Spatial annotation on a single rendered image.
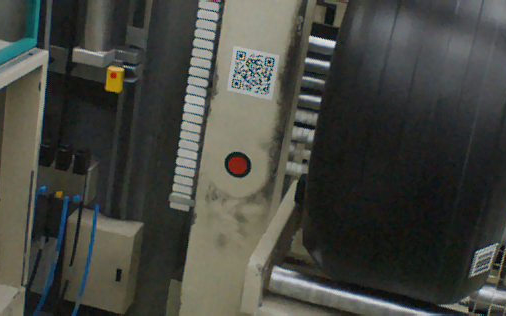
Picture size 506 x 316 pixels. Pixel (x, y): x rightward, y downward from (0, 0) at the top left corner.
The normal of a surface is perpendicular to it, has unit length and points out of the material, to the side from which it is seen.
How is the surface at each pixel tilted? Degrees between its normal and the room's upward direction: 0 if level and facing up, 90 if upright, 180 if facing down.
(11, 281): 90
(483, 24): 43
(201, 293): 90
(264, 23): 90
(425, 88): 65
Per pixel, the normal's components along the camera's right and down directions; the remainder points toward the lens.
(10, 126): -0.22, 0.31
